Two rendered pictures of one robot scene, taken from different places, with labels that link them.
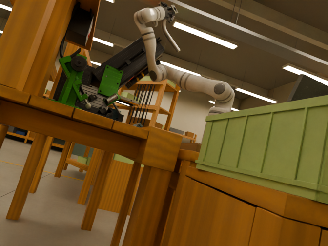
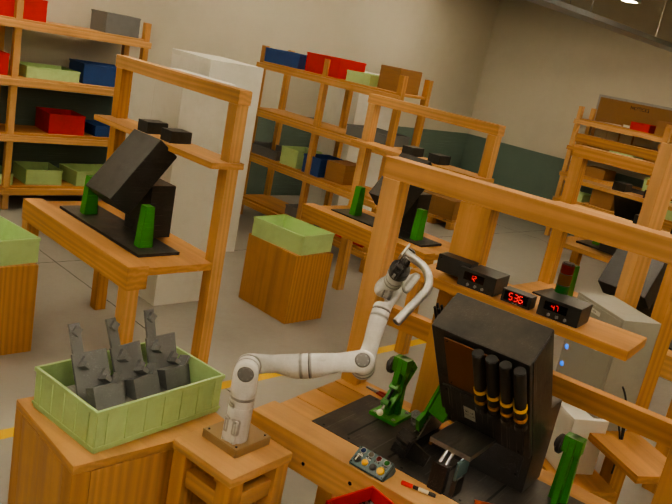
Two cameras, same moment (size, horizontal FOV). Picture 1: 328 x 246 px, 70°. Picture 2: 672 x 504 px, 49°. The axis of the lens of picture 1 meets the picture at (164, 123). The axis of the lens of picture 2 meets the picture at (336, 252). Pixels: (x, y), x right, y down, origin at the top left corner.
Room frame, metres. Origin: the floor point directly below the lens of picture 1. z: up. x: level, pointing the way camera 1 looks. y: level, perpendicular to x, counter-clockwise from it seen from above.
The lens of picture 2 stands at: (3.24, -1.54, 2.34)
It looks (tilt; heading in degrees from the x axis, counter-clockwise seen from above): 15 degrees down; 143
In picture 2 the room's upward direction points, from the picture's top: 11 degrees clockwise
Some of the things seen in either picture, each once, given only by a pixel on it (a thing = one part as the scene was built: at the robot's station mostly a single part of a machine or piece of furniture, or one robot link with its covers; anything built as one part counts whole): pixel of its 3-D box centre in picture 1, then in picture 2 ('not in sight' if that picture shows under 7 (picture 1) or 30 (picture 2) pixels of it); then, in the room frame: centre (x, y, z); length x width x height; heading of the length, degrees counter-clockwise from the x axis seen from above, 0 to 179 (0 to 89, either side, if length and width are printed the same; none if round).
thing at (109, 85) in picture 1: (110, 82); (446, 399); (1.48, 0.40, 1.17); 0.13 x 0.12 x 0.20; 19
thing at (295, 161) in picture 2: not in sight; (322, 150); (-4.24, 3.52, 1.13); 2.48 x 0.54 x 2.27; 11
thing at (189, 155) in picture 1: (206, 161); (233, 450); (1.09, -0.24, 0.83); 0.32 x 0.32 x 0.04; 17
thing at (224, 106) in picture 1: (221, 101); (245, 379); (1.10, -0.24, 1.13); 0.09 x 0.09 x 0.17; 55
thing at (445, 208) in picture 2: not in sight; (453, 208); (-5.37, 7.04, 0.22); 1.20 x 0.81 x 0.44; 104
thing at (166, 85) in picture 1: (116, 125); not in sight; (4.88, 0.94, 1.19); 2.30 x 0.55 x 2.39; 51
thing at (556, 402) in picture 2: (73, 91); (505, 428); (1.59, 0.65, 1.07); 0.30 x 0.18 x 0.34; 19
